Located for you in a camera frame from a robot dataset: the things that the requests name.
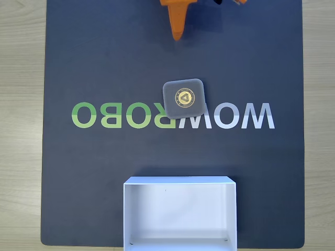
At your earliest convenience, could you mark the grey square USB case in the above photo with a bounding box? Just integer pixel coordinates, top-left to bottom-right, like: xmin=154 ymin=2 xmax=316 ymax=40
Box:
xmin=162 ymin=78 xmax=206 ymax=120

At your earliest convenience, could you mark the dark blue WOWROBO mat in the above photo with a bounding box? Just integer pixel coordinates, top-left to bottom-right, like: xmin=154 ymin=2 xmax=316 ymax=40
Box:
xmin=40 ymin=0 xmax=306 ymax=248

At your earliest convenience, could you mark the white cardboard box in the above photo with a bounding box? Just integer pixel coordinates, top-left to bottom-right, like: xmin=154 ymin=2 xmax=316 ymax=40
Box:
xmin=122 ymin=176 xmax=239 ymax=251

